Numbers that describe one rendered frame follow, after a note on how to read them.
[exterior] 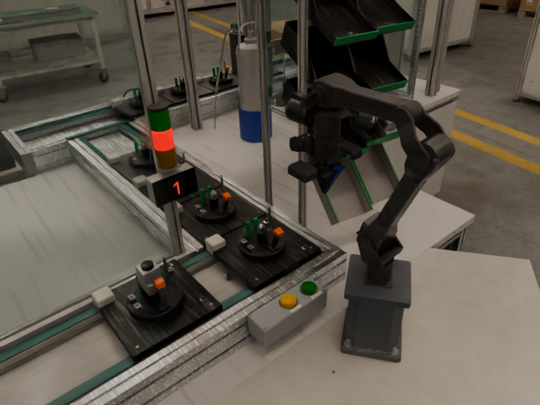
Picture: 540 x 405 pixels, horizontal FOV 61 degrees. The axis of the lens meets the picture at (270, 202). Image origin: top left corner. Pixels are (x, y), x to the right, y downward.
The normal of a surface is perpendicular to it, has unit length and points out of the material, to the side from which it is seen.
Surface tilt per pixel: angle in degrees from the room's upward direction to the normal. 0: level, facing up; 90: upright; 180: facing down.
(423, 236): 0
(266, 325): 0
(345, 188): 45
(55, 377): 0
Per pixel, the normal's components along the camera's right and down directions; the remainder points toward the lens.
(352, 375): -0.04, -0.84
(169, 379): 0.63, 0.40
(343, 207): 0.32, -0.27
